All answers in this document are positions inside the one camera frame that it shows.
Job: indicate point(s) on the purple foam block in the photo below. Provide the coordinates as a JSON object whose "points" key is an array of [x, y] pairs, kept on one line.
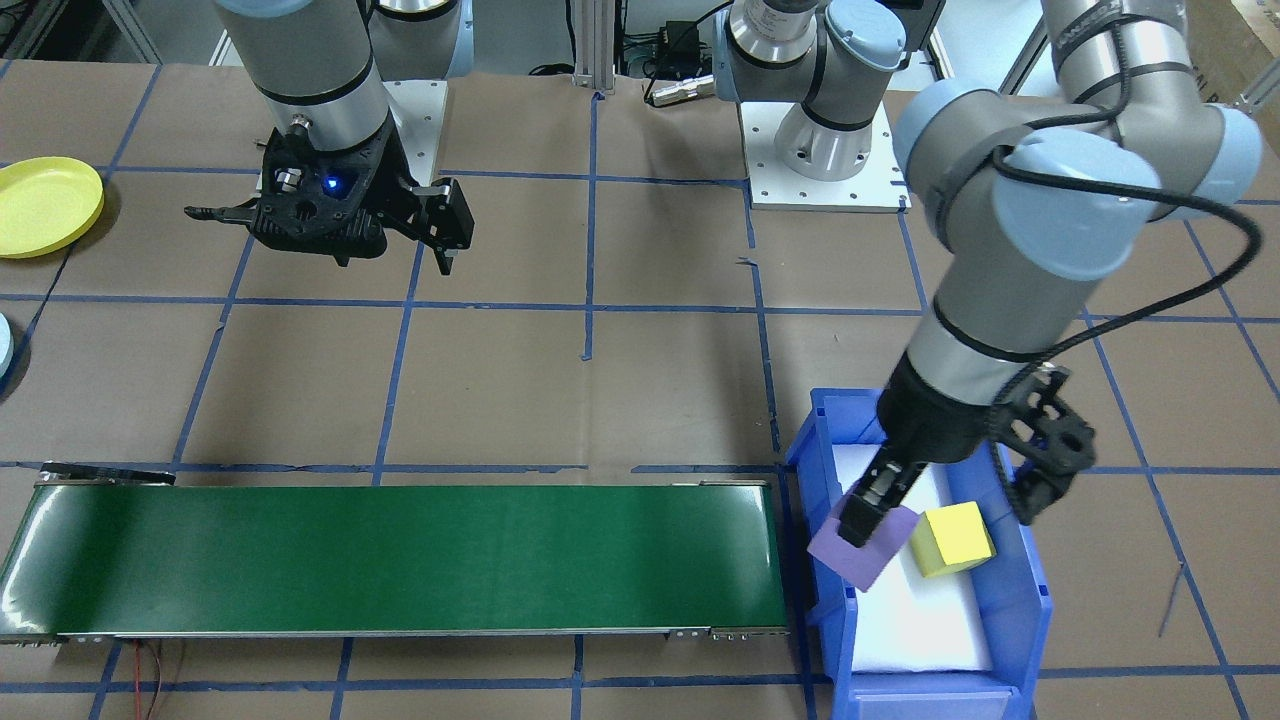
{"points": [[880, 565]]}

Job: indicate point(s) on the yellow foam block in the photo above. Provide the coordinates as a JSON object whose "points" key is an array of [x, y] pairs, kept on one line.
{"points": [[955, 540]]}

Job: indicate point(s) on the yellow plate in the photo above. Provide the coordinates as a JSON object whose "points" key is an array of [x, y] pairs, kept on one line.
{"points": [[45, 205]]}

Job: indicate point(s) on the light blue plate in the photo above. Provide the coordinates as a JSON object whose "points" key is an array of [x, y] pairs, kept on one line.
{"points": [[4, 345]]}

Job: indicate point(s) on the white foam pad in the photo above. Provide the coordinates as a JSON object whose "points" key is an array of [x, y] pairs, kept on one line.
{"points": [[920, 630]]}

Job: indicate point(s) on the blue plastic storage bin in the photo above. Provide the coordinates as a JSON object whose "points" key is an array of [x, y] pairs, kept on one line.
{"points": [[1020, 620]]}

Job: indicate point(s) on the silver cylindrical connector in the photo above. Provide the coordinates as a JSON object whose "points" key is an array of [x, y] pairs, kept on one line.
{"points": [[685, 92]]}

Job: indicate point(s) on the small black power adapter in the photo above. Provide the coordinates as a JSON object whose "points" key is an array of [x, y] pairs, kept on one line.
{"points": [[680, 38]]}

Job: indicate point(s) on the green conveyor belt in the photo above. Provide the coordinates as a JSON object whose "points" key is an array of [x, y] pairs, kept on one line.
{"points": [[400, 560]]}

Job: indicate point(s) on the aluminium profile bar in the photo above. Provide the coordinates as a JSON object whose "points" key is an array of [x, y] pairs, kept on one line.
{"points": [[1260, 95]]}

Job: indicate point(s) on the brown cardboard box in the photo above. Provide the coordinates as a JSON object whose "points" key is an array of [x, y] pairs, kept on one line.
{"points": [[1240, 40]]}

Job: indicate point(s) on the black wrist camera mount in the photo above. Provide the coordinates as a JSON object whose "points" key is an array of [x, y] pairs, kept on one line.
{"points": [[310, 215]]}

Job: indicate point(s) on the aluminium post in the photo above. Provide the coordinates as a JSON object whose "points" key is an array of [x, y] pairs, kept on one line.
{"points": [[592, 45]]}

